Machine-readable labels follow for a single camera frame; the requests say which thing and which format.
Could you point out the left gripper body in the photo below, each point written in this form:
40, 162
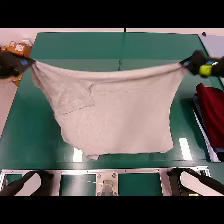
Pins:
26, 64

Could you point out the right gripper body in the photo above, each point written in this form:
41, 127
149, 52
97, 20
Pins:
193, 61

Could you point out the beige T-shirt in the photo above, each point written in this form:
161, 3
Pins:
113, 113

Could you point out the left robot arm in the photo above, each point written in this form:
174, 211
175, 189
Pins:
7, 66

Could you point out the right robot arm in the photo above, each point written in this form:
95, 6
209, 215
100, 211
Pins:
218, 68

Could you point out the brown cardboard box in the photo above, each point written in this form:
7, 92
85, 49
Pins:
20, 48

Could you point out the red garment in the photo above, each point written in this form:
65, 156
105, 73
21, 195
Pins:
213, 113

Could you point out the white garment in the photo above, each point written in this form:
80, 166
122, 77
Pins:
204, 133

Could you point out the dark blue garment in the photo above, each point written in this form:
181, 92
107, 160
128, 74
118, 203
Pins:
220, 153

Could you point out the silver frame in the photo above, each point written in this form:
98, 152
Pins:
106, 185

